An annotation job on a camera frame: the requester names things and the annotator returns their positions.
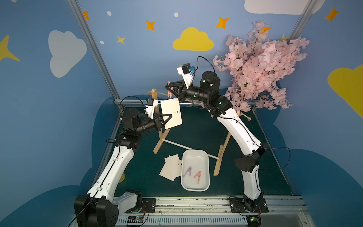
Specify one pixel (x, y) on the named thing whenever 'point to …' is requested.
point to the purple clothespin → (189, 170)
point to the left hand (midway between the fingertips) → (171, 114)
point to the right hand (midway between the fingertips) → (169, 84)
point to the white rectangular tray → (199, 160)
